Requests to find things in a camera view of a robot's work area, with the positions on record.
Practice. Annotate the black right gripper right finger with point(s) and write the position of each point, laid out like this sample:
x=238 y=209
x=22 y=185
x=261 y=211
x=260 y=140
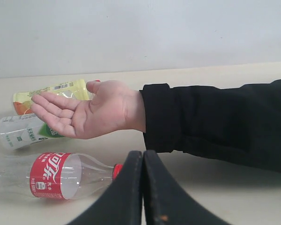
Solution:
x=166 y=202

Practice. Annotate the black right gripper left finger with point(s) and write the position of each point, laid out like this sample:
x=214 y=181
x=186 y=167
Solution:
x=121 y=203

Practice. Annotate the clear cola bottle red label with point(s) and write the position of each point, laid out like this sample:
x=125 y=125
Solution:
x=52 y=175

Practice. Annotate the yellow juice bottle red cap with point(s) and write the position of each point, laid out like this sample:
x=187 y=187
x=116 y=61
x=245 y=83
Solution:
x=72 y=89

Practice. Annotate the white green yogurt drink bottle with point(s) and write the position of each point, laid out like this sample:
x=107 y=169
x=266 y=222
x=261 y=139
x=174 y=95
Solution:
x=23 y=130

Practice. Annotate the black sleeved forearm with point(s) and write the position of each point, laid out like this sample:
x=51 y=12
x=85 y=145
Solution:
x=239 y=125

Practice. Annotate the open bare human hand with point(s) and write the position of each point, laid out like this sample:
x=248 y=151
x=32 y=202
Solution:
x=113 y=107

